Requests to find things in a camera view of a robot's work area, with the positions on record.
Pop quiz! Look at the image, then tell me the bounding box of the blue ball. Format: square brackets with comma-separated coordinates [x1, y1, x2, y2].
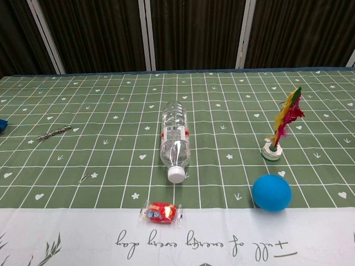
[252, 174, 293, 213]

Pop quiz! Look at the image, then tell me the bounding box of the clear plastic water bottle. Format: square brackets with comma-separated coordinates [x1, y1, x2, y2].
[159, 101, 191, 184]

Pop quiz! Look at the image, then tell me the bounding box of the red yellow candy wrapper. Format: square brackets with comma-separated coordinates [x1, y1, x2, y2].
[262, 86, 306, 162]

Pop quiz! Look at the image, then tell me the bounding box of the green checkered tablecloth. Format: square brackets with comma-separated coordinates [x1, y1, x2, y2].
[0, 66, 355, 266]

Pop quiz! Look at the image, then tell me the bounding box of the dark folding screen panel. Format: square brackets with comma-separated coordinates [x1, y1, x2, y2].
[144, 0, 256, 71]
[0, 0, 60, 80]
[35, 0, 153, 74]
[235, 0, 355, 69]

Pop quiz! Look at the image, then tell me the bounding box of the silver magnetic bead chain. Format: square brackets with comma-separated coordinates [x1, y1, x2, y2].
[38, 125, 73, 141]

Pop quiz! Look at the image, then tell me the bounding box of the red wrapped candy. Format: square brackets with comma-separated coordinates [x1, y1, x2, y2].
[139, 199, 184, 228]

